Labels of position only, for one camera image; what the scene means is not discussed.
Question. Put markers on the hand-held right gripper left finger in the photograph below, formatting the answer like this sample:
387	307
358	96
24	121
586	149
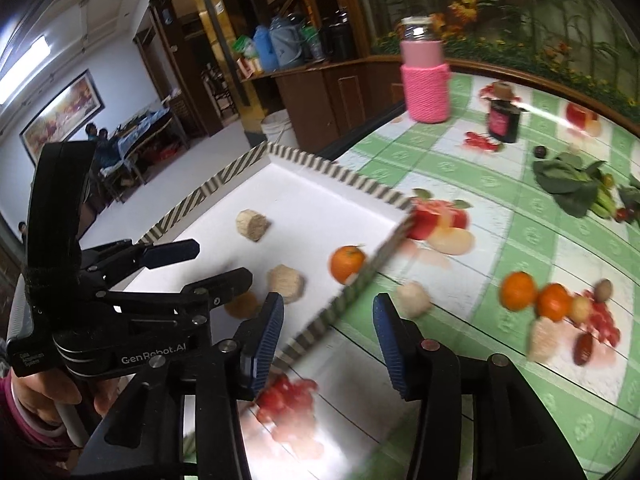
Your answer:
264	342

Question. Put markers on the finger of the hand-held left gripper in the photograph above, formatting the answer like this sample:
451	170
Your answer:
220	284
170	254

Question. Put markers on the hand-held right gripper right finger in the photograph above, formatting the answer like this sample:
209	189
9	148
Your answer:
391	346

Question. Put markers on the orange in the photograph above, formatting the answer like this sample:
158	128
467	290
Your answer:
346	263
554	302
519	290
241	306

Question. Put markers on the white tray with striped rim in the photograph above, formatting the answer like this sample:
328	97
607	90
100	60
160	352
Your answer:
310	195

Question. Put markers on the red date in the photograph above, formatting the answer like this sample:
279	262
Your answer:
582	349

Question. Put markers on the dark brown longan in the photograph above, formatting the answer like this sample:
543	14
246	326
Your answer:
602	290

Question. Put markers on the person's left forearm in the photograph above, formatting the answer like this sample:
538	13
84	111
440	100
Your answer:
17	445

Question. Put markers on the person's left hand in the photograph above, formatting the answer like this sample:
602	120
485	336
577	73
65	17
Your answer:
45	392

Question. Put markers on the table with blue cloth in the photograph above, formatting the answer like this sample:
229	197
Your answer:
145	130

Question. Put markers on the white plastic bucket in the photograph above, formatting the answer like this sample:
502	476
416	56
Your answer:
275	127

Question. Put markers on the ceiling light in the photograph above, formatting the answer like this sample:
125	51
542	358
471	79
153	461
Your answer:
27	55

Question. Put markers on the wooden chair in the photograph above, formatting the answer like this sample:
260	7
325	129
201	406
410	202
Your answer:
217	87

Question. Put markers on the green checked printed tablecloth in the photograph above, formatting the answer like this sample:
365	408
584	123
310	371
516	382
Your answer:
450	160

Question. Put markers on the red and white box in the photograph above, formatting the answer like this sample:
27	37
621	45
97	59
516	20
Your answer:
250	66

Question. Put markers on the wooden cabinet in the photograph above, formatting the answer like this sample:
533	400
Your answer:
320	90

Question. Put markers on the green packet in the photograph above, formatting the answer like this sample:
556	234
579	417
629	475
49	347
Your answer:
245	45

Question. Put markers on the bok choy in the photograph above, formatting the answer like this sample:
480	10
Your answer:
565	180
631	195

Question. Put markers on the gold column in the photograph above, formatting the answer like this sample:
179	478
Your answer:
215	15

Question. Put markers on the small dark round fruit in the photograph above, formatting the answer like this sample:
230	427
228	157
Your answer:
540	151

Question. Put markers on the small dark bottle red label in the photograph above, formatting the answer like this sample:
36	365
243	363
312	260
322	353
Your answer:
502	122

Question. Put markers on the clear cup with green contents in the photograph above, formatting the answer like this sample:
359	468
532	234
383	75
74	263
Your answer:
312	40

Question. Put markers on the bottle with pink knit sleeve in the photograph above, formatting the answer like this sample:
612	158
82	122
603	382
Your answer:
425	90

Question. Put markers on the black thermos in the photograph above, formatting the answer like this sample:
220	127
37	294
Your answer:
340	35

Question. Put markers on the artificial flower display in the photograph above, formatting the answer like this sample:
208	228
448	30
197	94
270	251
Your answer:
500	10

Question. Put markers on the framed wall painting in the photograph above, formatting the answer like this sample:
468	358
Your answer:
60	115

